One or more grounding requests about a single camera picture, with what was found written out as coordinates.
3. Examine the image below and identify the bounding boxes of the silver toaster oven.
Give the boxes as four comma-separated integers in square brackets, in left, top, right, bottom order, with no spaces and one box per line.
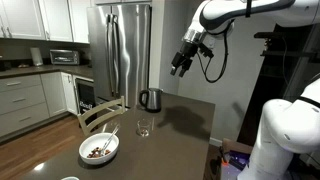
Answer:
[50,49,80,65]

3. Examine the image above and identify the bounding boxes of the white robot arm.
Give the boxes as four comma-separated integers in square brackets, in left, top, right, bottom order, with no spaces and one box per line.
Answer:
[171,0,320,180]

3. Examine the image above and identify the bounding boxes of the white bowl with food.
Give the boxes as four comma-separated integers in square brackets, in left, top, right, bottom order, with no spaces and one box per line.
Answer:
[78,133,119,165]

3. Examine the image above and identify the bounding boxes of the stainless steel refrigerator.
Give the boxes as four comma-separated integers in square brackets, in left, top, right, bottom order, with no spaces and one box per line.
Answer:
[87,3,151,107]

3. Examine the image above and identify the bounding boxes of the metal spoon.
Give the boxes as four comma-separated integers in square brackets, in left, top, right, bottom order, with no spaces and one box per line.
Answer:
[100,124,120,155]

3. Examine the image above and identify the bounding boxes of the clear glass cup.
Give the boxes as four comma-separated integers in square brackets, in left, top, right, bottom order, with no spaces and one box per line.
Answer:
[137,119,152,137]

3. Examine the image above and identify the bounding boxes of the cream wooden chair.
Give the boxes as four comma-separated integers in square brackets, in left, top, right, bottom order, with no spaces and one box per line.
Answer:
[77,96,126,136]

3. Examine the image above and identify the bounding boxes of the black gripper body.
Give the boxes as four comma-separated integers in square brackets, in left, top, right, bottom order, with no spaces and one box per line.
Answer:
[171,42,198,70]

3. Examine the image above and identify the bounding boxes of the white paper towel roll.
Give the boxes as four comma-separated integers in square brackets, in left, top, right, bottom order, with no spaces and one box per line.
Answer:
[30,47,43,66]

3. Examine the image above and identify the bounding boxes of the stainless steel electric kettle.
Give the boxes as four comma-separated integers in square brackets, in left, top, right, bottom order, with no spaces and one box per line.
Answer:
[139,88,162,113]

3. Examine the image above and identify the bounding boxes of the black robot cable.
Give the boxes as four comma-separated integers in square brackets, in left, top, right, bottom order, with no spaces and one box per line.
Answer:
[196,29,230,84]

